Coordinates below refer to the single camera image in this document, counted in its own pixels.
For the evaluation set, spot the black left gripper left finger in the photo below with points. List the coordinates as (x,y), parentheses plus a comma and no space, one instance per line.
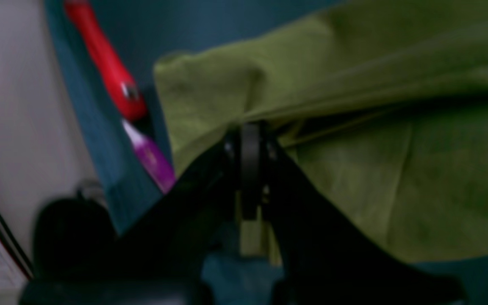
(167,256)

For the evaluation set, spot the orange handled screwdriver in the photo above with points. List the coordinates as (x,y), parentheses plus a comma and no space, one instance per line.
(117,80)

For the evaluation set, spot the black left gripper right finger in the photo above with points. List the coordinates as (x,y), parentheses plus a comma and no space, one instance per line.
(326,259)

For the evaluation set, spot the purple tube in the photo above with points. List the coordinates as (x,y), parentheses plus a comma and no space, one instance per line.
(151,158)

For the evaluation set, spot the black computer mouse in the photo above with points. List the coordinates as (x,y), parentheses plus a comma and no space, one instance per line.
(70,229)

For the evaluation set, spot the olive green t-shirt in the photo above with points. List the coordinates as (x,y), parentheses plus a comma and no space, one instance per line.
(382,103)

